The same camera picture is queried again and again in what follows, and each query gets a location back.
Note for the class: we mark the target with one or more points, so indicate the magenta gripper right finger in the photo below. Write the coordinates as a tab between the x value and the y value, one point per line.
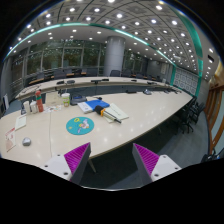
152	166

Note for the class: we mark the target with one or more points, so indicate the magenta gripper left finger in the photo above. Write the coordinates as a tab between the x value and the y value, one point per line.
70	166

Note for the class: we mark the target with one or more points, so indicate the round teal mouse pad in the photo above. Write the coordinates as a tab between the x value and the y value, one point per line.
79	125

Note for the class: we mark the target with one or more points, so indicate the grey computer mouse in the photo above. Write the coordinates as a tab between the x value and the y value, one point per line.
26	141

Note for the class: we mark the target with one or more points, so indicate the black orange handheld tool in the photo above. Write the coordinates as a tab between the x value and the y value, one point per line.
102	112

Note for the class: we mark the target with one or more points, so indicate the black office chair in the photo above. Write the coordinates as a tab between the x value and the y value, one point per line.
183	121

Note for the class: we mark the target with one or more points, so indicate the blue folder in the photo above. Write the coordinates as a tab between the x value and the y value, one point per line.
94	103

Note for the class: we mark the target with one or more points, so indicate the dark blue bag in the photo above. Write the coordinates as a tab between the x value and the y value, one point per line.
77	99

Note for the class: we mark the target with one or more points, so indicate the red orange bottle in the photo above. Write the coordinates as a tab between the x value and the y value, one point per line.
39	101

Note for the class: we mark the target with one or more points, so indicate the white paper sheet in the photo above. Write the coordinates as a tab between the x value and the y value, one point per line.
20	122

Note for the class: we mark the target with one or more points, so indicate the white canister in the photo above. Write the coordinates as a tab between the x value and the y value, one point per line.
33	106

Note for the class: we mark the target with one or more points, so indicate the red white leaflet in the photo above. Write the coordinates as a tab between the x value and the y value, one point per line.
10	139

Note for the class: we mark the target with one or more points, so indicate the grey round pillar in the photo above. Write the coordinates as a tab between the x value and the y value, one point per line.
115	48

